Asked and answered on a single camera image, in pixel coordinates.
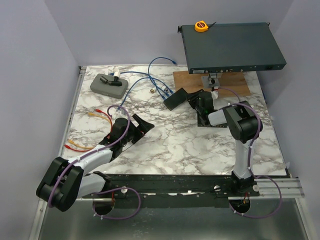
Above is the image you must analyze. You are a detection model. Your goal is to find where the long blue ethernet cable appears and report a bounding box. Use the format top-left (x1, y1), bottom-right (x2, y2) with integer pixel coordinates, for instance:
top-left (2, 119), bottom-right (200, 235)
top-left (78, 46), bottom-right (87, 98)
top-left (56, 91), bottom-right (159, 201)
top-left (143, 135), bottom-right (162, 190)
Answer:
top-left (116, 71), bottom-right (166, 111)

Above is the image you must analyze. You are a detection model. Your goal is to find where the yellow ethernet cable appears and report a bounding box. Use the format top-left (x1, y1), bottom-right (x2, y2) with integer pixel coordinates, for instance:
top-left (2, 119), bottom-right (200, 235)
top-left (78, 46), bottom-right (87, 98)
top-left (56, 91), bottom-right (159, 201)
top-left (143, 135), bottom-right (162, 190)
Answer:
top-left (67, 112), bottom-right (113, 150)

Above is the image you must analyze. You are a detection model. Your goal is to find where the grey metal stand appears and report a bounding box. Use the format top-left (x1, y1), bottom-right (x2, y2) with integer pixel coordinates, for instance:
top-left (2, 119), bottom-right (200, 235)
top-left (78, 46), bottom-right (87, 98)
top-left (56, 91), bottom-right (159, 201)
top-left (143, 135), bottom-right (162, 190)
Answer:
top-left (201, 72), bottom-right (222, 89)

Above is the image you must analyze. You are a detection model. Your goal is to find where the dark green rack unit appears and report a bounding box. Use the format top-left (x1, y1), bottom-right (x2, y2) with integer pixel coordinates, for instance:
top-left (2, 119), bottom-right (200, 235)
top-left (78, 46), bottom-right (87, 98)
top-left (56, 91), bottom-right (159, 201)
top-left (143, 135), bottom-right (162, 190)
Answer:
top-left (177, 22), bottom-right (287, 74)

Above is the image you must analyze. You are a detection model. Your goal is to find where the yellow tape measure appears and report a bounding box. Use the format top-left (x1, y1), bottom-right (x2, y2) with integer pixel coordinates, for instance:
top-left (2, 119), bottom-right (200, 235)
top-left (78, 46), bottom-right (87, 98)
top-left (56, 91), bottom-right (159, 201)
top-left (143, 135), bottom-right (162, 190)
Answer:
top-left (194, 20), bottom-right (217, 33)

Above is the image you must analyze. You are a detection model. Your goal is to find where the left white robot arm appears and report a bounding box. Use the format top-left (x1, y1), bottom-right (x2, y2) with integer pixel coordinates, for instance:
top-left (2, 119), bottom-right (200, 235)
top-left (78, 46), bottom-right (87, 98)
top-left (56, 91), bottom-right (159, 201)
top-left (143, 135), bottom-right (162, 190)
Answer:
top-left (36, 114), bottom-right (155, 212)

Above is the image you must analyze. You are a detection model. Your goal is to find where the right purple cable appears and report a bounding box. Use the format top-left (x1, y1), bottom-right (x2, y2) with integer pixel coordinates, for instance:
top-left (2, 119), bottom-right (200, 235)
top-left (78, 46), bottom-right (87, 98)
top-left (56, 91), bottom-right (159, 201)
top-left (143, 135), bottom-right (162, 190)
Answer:
top-left (216, 86), bottom-right (283, 219)

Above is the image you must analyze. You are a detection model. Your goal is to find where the grey case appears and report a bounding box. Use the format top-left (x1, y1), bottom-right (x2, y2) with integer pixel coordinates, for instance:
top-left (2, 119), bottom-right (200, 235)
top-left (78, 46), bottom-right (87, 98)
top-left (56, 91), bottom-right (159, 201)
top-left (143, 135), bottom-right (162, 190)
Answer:
top-left (90, 73), bottom-right (129, 99)

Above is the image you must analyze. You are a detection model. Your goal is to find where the red ethernet cable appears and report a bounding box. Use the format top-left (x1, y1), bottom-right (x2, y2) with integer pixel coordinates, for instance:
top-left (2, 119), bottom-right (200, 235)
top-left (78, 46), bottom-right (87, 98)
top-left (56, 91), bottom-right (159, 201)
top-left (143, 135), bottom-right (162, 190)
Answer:
top-left (63, 108), bottom-right (113, 152)

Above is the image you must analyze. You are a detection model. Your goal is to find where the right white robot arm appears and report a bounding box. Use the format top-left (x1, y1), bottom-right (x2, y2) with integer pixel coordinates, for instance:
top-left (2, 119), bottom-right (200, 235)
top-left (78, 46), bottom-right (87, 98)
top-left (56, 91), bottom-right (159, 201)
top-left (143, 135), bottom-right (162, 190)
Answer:
top-left (186, 90), bottom-right (263, 196)

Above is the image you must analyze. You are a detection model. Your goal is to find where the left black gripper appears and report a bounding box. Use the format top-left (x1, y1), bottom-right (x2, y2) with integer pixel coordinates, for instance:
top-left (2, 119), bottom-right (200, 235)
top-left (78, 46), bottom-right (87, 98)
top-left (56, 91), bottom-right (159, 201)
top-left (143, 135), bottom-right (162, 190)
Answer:
top-left (121, 114), bottom-right (154, 146)

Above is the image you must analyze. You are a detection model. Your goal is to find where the black T-shaped fitting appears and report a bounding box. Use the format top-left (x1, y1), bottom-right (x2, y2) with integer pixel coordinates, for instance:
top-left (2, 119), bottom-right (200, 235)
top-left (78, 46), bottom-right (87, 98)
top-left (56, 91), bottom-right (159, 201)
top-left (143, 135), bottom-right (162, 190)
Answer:
top-left (99, 75), bottom-right (123, 87)

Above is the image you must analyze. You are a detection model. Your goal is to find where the black TP-Link network switch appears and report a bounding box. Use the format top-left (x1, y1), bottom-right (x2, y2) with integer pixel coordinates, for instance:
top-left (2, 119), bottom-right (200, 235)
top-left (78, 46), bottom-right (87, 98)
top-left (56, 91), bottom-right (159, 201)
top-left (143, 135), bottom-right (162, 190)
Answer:
top-left (197, 110), bottom-right (228, 128)

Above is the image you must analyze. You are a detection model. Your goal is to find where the wooden board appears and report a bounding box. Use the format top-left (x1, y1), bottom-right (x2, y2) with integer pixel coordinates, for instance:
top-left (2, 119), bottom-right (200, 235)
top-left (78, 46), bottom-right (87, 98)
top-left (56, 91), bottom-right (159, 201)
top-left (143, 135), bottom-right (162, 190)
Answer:
top-left (173, 71), bottom-right (251, 98)

